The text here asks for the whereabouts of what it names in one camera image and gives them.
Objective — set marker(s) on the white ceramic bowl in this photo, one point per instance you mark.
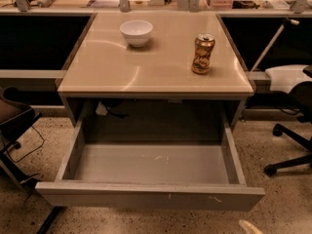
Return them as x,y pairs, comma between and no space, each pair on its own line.
136,32

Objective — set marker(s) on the white stick with black tip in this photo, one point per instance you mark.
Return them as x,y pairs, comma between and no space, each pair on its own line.
285,22

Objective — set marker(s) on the grey top drawer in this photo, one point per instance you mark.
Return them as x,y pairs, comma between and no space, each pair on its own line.
153,155

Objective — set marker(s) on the beige top drawer cabinet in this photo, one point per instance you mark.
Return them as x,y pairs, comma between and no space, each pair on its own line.
106,67

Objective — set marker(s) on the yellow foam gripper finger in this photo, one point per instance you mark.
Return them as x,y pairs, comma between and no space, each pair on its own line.
248,227

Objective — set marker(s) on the black stand left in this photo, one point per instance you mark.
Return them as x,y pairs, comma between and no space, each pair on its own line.
16,117

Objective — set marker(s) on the crushed gold soda can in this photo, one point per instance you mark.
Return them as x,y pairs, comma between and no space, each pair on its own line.
204,45

